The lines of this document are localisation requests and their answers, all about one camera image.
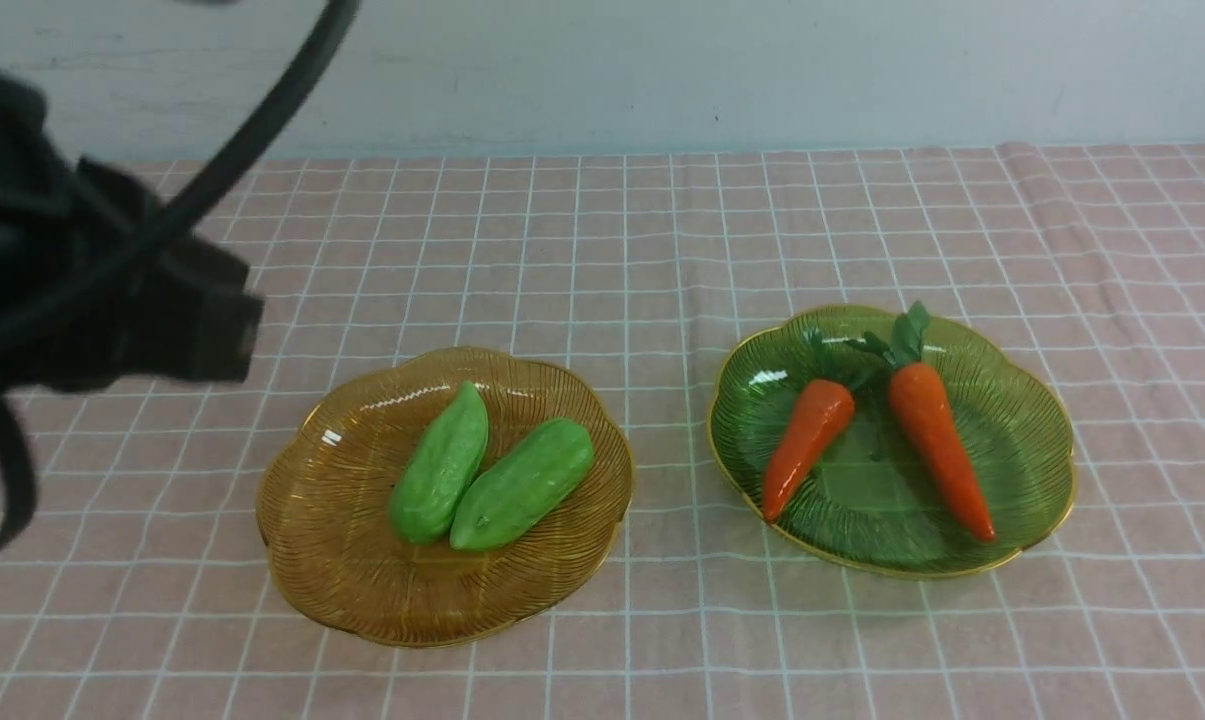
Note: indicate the orange carrot without leaves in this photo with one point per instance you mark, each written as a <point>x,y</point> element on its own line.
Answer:
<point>822,412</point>

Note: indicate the green cucumber pointed end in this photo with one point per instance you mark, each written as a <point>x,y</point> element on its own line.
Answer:
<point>444,464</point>

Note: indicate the green cucumber with white dot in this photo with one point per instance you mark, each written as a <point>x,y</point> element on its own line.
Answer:
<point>508,499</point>

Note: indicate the pink grid tablecloth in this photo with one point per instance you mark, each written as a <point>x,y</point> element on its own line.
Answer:
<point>143,591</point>

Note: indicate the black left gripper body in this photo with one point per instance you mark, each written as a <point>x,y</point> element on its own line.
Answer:
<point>186,315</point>

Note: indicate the green ribbed glass plate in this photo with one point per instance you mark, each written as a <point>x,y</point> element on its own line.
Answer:
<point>869,502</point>

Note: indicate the amber ribbed glass plate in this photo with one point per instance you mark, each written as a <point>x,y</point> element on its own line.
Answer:
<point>323,506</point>

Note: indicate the orange carrot with green leaves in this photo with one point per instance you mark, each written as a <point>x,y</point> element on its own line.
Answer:
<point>920,403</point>

